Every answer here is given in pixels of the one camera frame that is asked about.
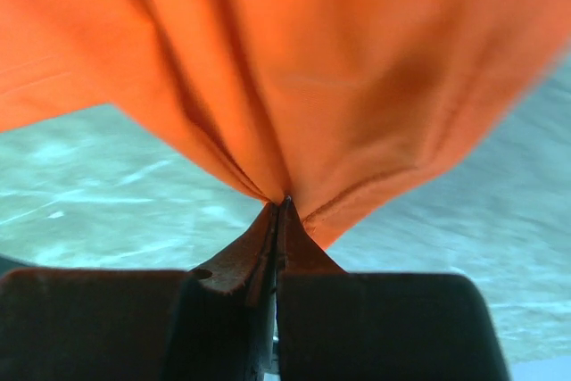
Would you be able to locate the orange t shirt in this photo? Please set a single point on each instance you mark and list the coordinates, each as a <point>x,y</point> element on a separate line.
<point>340,104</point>

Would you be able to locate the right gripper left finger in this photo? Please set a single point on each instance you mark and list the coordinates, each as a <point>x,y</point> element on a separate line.
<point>213,322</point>

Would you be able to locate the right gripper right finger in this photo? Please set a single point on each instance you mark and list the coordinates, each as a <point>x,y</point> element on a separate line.
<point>337,325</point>

